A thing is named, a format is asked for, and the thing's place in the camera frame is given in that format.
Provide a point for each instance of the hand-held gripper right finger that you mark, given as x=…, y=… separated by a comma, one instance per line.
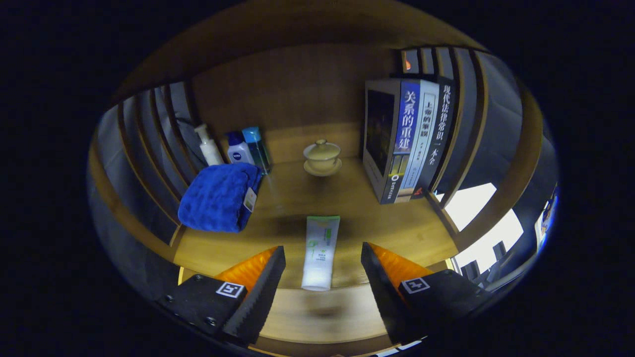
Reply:
x=387, y=297

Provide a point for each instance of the wooden cabinet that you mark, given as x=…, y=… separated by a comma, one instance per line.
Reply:
x=297, y=89

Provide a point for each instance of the pale spine book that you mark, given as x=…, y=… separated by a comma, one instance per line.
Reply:
x=424, y=139

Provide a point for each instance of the blue folded towel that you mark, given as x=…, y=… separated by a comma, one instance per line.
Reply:
x=216, y=198

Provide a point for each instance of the black spine book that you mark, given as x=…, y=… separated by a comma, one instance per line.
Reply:
x=441, y=134

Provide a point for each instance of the white pump bottle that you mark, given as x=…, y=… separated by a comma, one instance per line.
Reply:
x=211, y=151

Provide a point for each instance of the blue spine book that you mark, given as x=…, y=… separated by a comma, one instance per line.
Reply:
x=404, y=134

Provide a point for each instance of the teal bottle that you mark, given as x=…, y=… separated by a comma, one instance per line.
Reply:
x=258, y=148

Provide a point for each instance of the white bottle with blue cap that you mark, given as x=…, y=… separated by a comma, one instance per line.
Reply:
x=240, y=153

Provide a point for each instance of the white cream tube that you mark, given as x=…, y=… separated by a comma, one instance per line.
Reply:
x=320, y=253

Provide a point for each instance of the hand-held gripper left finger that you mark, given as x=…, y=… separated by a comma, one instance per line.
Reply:
x=255, y=297

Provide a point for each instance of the wooden countertop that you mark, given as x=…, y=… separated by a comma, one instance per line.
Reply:
x=387, y=228

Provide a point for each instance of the beige lidded teacup with saucer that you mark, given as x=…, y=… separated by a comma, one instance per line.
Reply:
x=322, y=156

